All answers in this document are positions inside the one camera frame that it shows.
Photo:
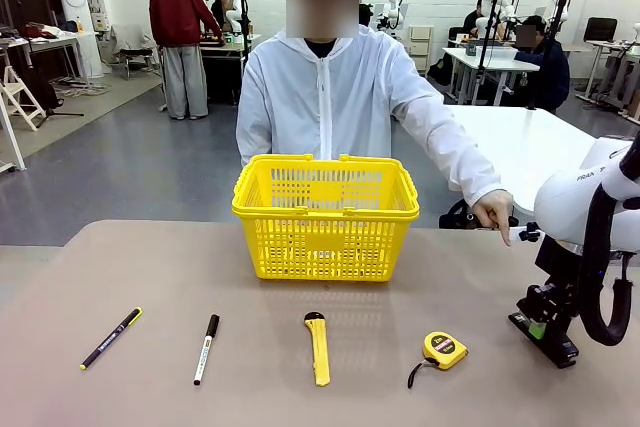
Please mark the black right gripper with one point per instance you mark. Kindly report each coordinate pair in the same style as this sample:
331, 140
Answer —
555, 272

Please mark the black pen with yellow cap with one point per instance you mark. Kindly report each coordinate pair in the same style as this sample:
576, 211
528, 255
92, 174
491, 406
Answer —
111, 338

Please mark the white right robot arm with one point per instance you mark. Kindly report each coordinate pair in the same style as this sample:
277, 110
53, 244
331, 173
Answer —
565, 197

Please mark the person's left forearm white sleeve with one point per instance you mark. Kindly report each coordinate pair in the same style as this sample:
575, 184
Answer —
465, 157

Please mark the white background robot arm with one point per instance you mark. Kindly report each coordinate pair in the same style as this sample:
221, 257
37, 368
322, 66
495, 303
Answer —
395, 4

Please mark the yellow plastic shopping basket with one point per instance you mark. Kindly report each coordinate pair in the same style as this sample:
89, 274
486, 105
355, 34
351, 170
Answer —
325, 242

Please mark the seated person in dark blue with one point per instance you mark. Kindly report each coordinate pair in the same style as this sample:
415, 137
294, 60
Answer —
547, 67

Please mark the person in white hoodie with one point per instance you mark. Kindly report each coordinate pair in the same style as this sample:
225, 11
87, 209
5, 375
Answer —
325, 107

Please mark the seated person in black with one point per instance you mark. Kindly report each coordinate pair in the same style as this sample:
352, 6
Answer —
472, 19

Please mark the background person in dark clothes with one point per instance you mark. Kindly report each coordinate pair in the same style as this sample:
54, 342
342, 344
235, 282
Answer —
220, 7

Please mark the person's left hand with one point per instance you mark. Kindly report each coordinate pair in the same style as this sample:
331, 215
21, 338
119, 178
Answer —
495, 209

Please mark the yellow tape measure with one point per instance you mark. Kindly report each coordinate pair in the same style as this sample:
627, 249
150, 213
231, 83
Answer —
442, 347

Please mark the black bag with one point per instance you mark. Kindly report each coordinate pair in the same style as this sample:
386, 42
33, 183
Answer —
462, 214

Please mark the large white table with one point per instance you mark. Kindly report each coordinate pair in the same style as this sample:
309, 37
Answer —
525, 142

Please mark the yellow utility knife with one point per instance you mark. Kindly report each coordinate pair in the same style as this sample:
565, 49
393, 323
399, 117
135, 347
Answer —
320, 352

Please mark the white background work table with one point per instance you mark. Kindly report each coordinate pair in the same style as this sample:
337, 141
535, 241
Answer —
495, 59

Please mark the black office chair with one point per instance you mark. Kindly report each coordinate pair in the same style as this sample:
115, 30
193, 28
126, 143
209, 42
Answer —
600, 29

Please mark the white drawer cabinet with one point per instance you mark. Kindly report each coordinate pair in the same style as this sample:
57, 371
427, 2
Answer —
421, 47

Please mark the white marker with black cap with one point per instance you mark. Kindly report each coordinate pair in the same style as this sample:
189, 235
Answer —
206, 349

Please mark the man in red jacket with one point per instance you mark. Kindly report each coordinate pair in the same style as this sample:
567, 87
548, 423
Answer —
177, 22

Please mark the black folding chair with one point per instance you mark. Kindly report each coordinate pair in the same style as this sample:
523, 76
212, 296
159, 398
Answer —
137, 54

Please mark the white tower air conditioner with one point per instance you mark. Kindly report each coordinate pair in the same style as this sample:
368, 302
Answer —
75, 7

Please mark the white wooden stepladder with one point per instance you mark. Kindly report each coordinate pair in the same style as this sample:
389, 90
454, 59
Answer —
20, 97

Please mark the cluttered grey desk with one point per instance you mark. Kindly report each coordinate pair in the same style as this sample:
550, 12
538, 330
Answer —
40, 37

